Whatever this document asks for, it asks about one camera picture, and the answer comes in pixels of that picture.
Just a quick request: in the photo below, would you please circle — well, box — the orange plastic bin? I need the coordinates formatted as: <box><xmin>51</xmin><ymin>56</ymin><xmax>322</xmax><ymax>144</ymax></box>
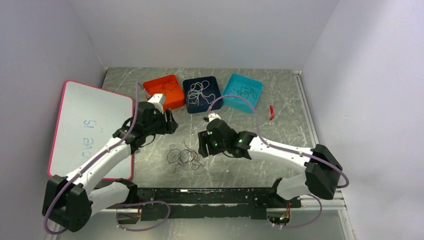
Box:
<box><xmin>142</xmin><ymin>74</ymin><xmax>185</xmax><ymax>110</ymax></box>

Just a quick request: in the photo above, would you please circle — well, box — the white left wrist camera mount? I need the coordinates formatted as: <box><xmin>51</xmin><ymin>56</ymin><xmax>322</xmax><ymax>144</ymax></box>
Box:
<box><xmin>148</xmin><ymin>93</ymin><xmax>166</xmax><ymax>114</ymax></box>

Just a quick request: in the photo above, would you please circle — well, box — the pink framed whiteboard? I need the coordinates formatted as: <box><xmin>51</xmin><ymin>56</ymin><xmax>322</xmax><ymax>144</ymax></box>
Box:
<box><xmin>47</xmin><ymin>80</ymin><xmax>134</xmax><ymax>177</ymax></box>

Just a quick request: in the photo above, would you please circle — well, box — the red white small card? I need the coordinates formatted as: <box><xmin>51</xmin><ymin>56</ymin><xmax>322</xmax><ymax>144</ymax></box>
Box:
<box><xmin>269</xmin><ymin>105</ymin><xmax>275</xmax><ymax>121</ymax></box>

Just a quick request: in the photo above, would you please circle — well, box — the dark brown thin cable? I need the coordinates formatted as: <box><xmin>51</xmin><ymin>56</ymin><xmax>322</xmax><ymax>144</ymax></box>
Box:
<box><xmin>155</xmin><ymin>82</ymin><xmax>178</xmax><ymax>99</ymax></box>
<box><xmin>166</xmin><ymin>141</ymin><xmax>206</xmax><ymax>174</ymax></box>

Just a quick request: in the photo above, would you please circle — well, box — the dark blue plastic bin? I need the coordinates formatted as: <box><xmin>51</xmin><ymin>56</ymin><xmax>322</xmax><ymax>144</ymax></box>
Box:
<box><xmin>182</xmin><ymin>76</ymin><xmax>221</xmax><ymax>114</ymax></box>

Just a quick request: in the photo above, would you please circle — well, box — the teal plastic bin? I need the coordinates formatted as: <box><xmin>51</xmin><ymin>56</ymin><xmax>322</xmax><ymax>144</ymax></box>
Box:
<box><xmin>222</xmin><ymin>73</ymin><xmax>263</xmax><ymax>114</ymax></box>

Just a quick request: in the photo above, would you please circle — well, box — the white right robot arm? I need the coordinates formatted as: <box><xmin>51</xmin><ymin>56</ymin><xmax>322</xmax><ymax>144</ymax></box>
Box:
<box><xmin>197</xmin><ymin>118</ymin><xmax>343</xmax><ymax>207</ymax></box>

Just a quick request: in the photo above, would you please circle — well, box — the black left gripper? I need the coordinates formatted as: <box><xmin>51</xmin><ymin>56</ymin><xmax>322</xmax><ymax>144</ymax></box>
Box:
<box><xmin>143</xmin><ymin>108</ymin><xmax>178</xmax><ymax>136</ymax></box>

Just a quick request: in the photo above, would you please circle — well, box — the black thin cable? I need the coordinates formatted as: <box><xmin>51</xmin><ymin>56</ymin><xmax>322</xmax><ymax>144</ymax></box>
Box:
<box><xmin>227</xmin><ymin>85</ymin><xmax>259</xmax><ymax>101</ymax></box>

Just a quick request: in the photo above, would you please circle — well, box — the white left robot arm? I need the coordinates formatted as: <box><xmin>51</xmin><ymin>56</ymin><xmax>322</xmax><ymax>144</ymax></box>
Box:
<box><xmin>42</xmin><ymin>101</ymin><xmax>178</xmax><ymax>235</ymax></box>

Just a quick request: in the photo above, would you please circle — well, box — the white thin cable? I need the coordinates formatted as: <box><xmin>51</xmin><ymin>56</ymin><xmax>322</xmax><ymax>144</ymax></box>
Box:
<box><xmin>187</xmin><ymin>80</ymin><xmax>217</xmax><ymax>107</ymax></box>
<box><xmin>186</xmin><ymin>82</ymin><xmax>216</xmax><ymax>109</ymax></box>

